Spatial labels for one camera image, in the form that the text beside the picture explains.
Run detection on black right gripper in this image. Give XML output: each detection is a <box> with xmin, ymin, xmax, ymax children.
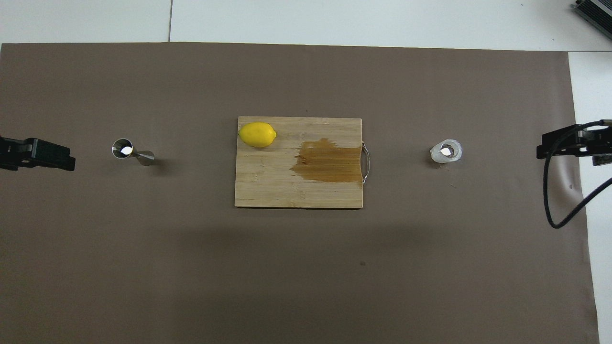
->
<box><xmin>536</xmin><ymin>119</ymin><xmax>612</xmax><ymax>167</ymax></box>

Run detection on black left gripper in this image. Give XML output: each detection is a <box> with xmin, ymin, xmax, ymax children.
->
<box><xmin>0</xmin><ymin>136</ymin><xmax>76</xmax><ymax>172</ymax></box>

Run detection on grey metal device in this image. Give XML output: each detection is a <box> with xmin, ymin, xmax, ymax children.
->
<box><xmin>571</xmin><ymin>0</ymin><xmax>612</xmax><ymax>40</ymax></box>

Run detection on steel double jigger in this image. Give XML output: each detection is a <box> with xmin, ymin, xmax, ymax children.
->
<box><xmin>111</xmin><ymin>138</ymin><xmax>156</xmax><ymax>166</ymax></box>

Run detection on white small cup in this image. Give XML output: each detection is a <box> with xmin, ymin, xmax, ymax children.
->
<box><xmin>429</xmin><ymin>139</ymin><xmax>463</xmax><ymax>164</ymax></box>

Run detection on yellow lemon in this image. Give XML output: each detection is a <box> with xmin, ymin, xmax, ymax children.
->
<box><xmin>239</xmin><ymin>122</ymin><xmax>277</xmax><ymax>148</ymax></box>

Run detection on wooden cutting board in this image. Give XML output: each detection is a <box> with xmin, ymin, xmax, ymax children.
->
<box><xmin>234</xmin><ymin>116</ymin><xmax>371</xmax><ymax>209</ymax></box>

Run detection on brown paper table mat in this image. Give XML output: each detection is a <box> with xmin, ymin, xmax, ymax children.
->
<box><xmin>0</xmin><ymin>42</ymin><xmax>601</xmax><ymax>344</ymax></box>

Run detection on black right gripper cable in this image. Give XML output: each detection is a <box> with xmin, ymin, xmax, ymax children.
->
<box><xmin>543</xmin><ymin>120</ymin><xmax>612</xmax><ymax>229</ymax></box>

